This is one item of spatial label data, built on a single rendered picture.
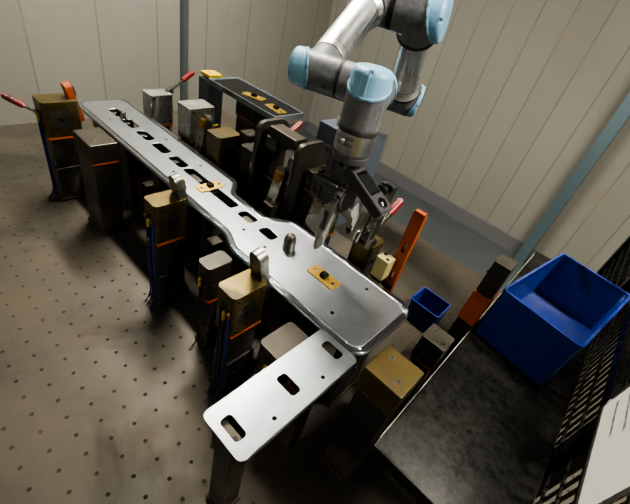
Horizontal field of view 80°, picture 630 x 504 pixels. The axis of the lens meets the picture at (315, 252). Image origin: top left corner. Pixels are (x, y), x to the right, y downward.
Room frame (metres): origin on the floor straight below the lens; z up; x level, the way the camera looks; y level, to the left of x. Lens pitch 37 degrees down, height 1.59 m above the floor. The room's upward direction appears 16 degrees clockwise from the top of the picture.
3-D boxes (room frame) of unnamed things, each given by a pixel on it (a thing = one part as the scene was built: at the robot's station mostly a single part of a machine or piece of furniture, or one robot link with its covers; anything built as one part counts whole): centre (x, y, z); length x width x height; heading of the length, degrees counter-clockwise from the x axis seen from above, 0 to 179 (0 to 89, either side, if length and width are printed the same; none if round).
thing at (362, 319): (0.96, 0.37, 1.00); 1.38 x 0.22 x 0.02; 56
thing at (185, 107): (1.28, 0.53, 0.90); 0.13 x 0.08 x 0.41; 146
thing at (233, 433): (0.29, 0.05, 0.84); 0.05 x 0.05 x 0.29; 56
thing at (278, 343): (0.48, 0.02, 0.84); 0.12 x 0.07 x 0.28; 146
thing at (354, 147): (0.70, -0.01, 1.33); 0.08 x 0.08 x 0.05
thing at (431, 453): (0.62, -0.51, 1.01); 0.90 x 0.22 x 0.03; 146
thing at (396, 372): (0.43, -0.19, 0.88); 0.08 x 0.08 x 0.36; 56
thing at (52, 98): (1.11, 0.95, 0.88); 0.14 x 0.09 x 0.36; 146
